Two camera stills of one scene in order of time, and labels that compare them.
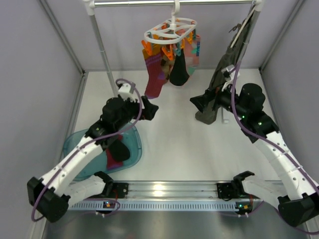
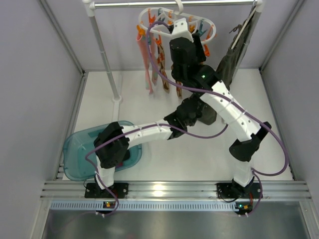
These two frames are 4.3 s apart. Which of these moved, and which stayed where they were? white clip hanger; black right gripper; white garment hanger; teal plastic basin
Moved: black right gripper; white clip hanger
Stayed: teal plastic basin; white garment hanger
